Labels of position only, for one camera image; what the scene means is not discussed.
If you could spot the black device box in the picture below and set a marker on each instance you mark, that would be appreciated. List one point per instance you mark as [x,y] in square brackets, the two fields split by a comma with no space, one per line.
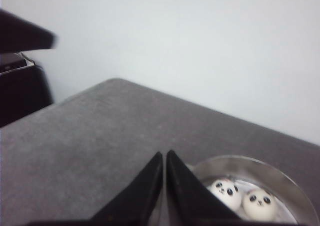
[13,61]

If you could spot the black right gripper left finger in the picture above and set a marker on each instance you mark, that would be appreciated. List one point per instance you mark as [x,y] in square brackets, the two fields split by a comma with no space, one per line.
[137,201]

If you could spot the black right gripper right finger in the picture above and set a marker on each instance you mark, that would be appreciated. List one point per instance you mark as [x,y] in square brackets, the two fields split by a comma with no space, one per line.
[191,198]

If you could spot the black cabinet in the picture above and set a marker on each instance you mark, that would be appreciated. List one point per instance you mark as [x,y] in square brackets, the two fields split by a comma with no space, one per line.
[23,92]

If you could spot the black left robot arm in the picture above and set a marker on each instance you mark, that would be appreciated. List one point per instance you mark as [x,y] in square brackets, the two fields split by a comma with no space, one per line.
[18,35]

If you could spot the steel steamer pot grey handles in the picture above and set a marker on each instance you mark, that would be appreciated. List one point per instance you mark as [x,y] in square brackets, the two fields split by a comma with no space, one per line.
[293,205]

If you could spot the white panda bun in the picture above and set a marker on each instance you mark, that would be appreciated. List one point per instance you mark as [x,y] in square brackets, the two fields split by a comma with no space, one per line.
[259,205]
[227,192]

